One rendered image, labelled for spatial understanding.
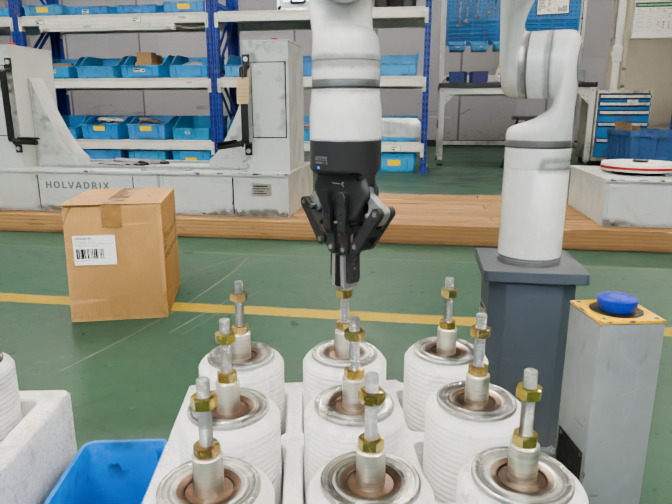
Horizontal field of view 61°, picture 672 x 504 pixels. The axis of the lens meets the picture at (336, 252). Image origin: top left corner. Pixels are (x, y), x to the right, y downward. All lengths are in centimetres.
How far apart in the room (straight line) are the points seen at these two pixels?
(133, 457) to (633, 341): 60
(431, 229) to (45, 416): 178
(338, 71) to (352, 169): 9
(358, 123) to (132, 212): 100
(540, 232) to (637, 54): 598
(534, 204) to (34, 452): 70
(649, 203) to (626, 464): 185
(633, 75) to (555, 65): 594
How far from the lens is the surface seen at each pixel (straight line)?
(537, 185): 86
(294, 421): 68
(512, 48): 85
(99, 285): 157
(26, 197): 295
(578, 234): 239
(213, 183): 251
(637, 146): 491
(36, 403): 81
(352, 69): 58
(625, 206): 249
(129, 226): 151
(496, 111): 875
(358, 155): 58
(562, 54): 86
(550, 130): 86
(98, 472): 83
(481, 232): 232
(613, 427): 71
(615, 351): 67
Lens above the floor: 52
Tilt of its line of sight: 14 degrees down
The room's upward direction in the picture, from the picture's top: straight up
